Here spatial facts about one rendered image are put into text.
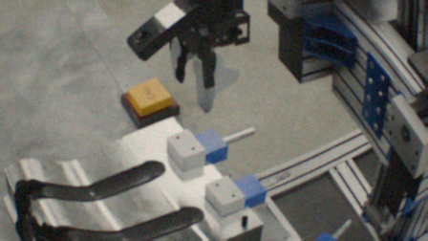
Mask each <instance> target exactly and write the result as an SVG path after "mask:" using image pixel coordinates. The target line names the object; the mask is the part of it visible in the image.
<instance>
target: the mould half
mask: <svg viewBox="0 0 428 241"><path fill-rule="evenodd" d="M181 131H183V129H181V127H180V126H179V124H178V123H177V122H176V121H175V119H174V118H171V119H168V120H164V121H161V122H158V123H155V124H153V125H150V126H148V127H145V128H142V129H140V130H138V131H135V132H133V133H131V134H128V135H126V136H124V137H123V138H122V139H120V140H117V141H116V142H112V143H110V144H108V145H107V146H103V147H101V148H100V149H98V150H96V151H94V152H90V153H89V154H87V155H85V156H82V157H80V158H78V159H74V160H72V161H65V162H59V161H48V160H37V159H25V160H19V161H16V162H15V163H13V164H10V165H9V166H7V167H5V168H4V170H5V176H6V183H7V190H8V194H7V195H6V196H5V198H1V199H0V241H21V240H20V238H19V236H18V234H17V232H16V229H15V222H16V221H17V219H16V218H17V213H16V209H15V203H14V196H13V194H14V191H15V183H16V182H17V181H19V180H22V179H25V180H29V179H32V178H35V179H37V180H38V181H43V182H47V183H54V184H59V185H68V186H85V185H89V184H91V183H95V182H96V181H100V180H102V179H105V178H107V177H109V176H111V175H112V176H113V175H114V174H116V173H118V172H121V171H123V170H125V169H127V168H129V167H133V166H136V165H137V164H141V163H142V162H144V161H146V160H147V161H151V160H157V161H160V162H162V163H164V165H165V166H166V172H165V173H164V174H163V175H162V176H160V177H159V178H157V179H156V180H154V181H153V182H152V181H151V182H149V183H147V184H144V185H140V186H137V187H135V188H134V189H132V188H131V189H129V190H128V191H123V192H122V193H120V194H118V195H115V196H112V197H110V198H109V197H108V198H107V199H103V200H101V201H96V202H91V203H89V202H86V203H83V202H78V201H76V202H72V201H66V200H59V199H54V198H53V199H49V198H47V199H45V198H43V199H38V200H36V201H34V202H33V203H32V205H31V210H30V212H31V215H32V217H34V216H35V217H36V220H37V221H38V223H39V224H40V225H42V223H43V222H46V223H47V224H48V226H49V225H53V226H61V225H62V226H63V225H66V226H71V227H73V228H78V229H84V230H103V231H105V230H107V231H110V230H119V229H123V228H127V227H131V226H132V225H133V226H134V225H135V224H139V223H140V222H142V223H143V222H145V221H146V220H150V219H152V218H153V219H154V218H155V217H158V216H162V215H163V214H165V213H166V214H167V213H169V212H172V211H176V210H178V209H179V208H181V207H185V208H186V207H197V208H200V209H201V210H202V211H203V212H204V219H203V220H202V221H201V222H199V223H198V224H194V225H193V226H192V227H190V228H189V227H188V228H186V229H185V230H179V231H177V232H173V233H172V234H167V235H165V236H163V237H161V238H157V239H154V240H152V241H261V236H262V228H263V227H264V223H263V222H262V221H261V220H260V219H259V217H258V216H257V215H256V214H255V213H254V212H253V211H252V210H251V209H250V208H249V206H246V207H245V208H244V209H241V210H239V211H237V212H235V213H232V214H230V215H228V216H226V217H224V218H221V216H220V215H219V214H218V212H216V211H215V210H214V208H213V207H212V206H211V205H210V204H208V203H207V201H206V200H205V199H204V195H205V184H206V183H209V182H214V181H216V180H218V179H219V178H221V177H223V175H221V174H220V173H219V172H218V170H217V169H216V168H215V167H214V166H213V164H212V163H211V162H205V164H203V165H201V166H198V167H196V168H193V169H191V170H187V171H185V172H182V171H181V170H180V169H179V168H178V166H177V165H176V164H175V163H174V161H173V160H172V159H171V158H170V156H169V155H168V154H167V153H166V151H165V150H166V149H167V147H166V137H168V136H170V135H173V134H176V133H178V132H181ZM243 215H247V216H248V225H247V226H245V227H242V226H241V222H242V216H243Z"/></svg>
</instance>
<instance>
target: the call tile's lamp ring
mask: <svg viewBox="0 0 428 241"><path fill-rule="evenodd" d="M121 96H122V98H123V99H124V101H125V103H126V104H127V105H128V107H129V108H130V109H131V110H132V113H133V114H134V116H135V117H136V118H137V119H138V121H143V120H146V119H148V118H151V117H154V116H156V115H158V114H161V112H164V111H166V110H169V109H172V108H175V107H177V106H179V105H178V104H177V103H176V102H175V99H174V98H173V97H172V96H171V97H172V103H173V105H170V106H167V107H165V108H162V109H160V110H158V111H155V113H152V114H149V115H147V116H144V117H140V116H139V114H138V113H137V112H136V110H135V109H134V108H133V105H132V104H131V103H130V101H129V100H128V99H127V98H126V97H125V96H127V93H126V94H123V95H121Z"/></svg>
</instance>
